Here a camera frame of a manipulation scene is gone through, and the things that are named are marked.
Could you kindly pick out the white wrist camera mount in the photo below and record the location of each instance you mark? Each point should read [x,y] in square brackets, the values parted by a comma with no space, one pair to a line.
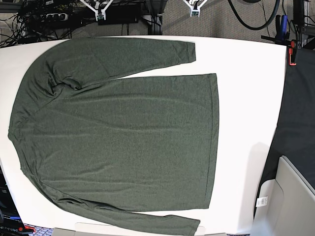
[194,6]
[99,7]

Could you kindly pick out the blue handled clamp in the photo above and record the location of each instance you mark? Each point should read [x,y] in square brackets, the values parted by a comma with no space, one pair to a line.
[281,29]

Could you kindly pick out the dark grey mat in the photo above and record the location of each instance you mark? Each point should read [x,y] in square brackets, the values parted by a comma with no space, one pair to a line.
[295,132]

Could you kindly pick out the dark green long-sleeve shirt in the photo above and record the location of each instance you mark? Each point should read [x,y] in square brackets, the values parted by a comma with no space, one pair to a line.
[102,143]

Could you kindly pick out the orange black table clamp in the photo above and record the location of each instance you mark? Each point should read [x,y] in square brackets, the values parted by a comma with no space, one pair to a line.
[291,45]

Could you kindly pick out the aluminium frame post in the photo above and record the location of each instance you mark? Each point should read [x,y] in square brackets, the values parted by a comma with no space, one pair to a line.
[155,10]

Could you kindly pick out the black printed box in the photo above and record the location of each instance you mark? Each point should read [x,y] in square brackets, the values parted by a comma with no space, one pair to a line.
[8,226]

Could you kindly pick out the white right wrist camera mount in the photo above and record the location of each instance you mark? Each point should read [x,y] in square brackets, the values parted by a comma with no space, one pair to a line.
[99,7]

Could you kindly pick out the grey plastic bin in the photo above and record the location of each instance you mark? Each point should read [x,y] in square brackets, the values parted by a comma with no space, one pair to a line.
[286,204]

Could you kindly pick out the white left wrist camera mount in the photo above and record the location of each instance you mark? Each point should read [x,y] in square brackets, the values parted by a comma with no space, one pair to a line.
[194,6]

